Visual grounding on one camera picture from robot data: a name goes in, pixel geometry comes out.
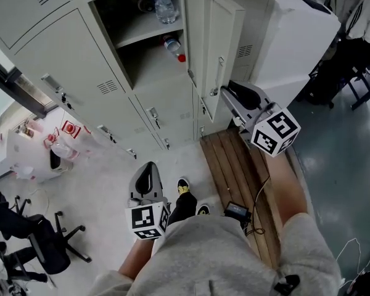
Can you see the grey metal locker cabinet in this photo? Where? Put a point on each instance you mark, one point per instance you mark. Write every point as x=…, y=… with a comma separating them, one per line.
x=64, y=57

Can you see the person's shoe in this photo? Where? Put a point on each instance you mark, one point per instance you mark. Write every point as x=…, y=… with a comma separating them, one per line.
x=203, y=210
x=183, y=186

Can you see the black chair with jacket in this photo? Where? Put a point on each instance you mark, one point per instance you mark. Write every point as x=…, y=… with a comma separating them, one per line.
x=6, y=220

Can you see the clear water jug red cap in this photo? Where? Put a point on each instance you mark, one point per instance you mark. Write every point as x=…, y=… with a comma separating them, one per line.
x=70, y=129
x=64, y=148

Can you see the white box cabinet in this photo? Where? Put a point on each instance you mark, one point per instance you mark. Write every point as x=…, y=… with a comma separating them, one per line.
x=296, y=48

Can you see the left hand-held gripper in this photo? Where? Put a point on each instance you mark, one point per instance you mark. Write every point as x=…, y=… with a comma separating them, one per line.
x=146, y=219

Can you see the black flat device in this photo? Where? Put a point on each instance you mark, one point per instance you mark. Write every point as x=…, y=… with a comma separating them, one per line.
x=317, y=6

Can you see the blue label water bottle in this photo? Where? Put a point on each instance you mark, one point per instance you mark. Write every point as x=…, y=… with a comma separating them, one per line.
x=163, y=2

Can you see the person's left forearm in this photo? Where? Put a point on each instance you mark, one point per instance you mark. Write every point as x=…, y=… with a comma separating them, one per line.
x=138, y=257

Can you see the black window frame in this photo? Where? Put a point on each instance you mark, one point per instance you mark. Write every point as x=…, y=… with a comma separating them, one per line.
x=21, y=94

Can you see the black office chair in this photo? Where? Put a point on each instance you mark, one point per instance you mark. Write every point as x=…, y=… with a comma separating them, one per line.
x=58, y=242

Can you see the person's left leg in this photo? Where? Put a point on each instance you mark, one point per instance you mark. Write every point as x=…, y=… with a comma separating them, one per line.
x=182, y=208

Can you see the clear glass cup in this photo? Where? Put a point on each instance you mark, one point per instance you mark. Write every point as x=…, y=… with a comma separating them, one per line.
x=146, y=3

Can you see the black clip device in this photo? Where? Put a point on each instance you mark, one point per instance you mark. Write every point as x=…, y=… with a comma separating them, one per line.
x=286, y=284

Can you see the white bin black opening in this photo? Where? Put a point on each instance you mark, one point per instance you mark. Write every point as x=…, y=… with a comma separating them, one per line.
x=60, y=162

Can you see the red cap plastic bottle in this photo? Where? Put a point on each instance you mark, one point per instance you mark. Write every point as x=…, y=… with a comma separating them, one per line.
x=174, y=46

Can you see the black box with screen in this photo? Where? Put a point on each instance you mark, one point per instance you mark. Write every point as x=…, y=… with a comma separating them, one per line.
x=236, y=211

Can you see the white hanging coat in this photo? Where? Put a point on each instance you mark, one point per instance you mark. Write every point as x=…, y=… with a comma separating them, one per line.
x=367, y=14

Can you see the black backpack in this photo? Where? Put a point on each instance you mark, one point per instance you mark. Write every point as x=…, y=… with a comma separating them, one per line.
x=336, y=72

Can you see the person's right forearm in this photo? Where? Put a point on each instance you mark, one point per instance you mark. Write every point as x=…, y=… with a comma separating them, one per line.
x=286, y=190

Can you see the person's grey sweatshirt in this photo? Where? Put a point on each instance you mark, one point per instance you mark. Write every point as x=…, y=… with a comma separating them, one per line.
x=219, y=257

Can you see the white cardboard box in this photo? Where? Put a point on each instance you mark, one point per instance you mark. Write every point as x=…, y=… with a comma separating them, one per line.
x=27, y=159

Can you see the person's right shoe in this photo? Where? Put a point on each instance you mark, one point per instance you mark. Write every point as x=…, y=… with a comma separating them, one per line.
x=203, y=210

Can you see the wooden plank platform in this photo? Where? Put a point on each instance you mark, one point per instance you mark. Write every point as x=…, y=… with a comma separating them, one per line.
x=234, y=171

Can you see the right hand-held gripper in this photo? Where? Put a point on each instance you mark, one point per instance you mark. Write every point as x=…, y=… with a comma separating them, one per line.
x=274, y=131

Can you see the person's left shoe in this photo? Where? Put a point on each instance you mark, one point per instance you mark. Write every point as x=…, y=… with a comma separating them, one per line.
x=183, y=186

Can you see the pink packet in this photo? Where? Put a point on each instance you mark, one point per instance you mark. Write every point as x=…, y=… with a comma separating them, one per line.
x=27, y=128

